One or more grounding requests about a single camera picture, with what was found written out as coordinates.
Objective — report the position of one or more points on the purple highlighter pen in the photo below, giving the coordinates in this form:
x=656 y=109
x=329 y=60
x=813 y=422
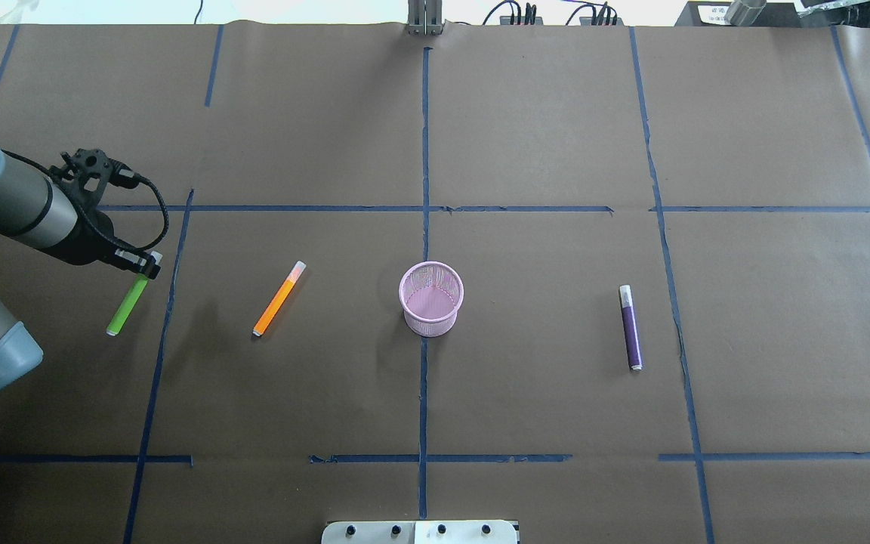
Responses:
x=631 y=330

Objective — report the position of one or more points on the steel cylinder weight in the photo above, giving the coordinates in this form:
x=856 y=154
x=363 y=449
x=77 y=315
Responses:
x=743 y=13

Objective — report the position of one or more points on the white camera pole with base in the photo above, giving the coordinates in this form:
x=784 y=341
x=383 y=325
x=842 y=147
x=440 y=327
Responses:
x=423 y=531

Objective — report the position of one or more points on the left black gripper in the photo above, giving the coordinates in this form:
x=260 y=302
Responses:
x=88 y=240

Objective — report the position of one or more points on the aluminium frame post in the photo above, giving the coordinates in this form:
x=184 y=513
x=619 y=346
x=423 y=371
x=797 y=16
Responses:
x=425 y=17

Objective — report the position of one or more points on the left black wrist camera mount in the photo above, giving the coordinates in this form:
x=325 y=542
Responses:
x=85 y=174

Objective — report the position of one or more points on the black box under cylinder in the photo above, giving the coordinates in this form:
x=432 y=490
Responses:
x=713 y=13

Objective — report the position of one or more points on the orange highlighter pen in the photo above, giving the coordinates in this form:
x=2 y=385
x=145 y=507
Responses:
x=286 y=288

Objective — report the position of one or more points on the green highlighter pen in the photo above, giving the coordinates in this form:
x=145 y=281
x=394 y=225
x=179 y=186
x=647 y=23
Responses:
x=127 y=304

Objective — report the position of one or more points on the pink mesh pen holder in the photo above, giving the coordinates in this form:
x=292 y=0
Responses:
x=431 y=294

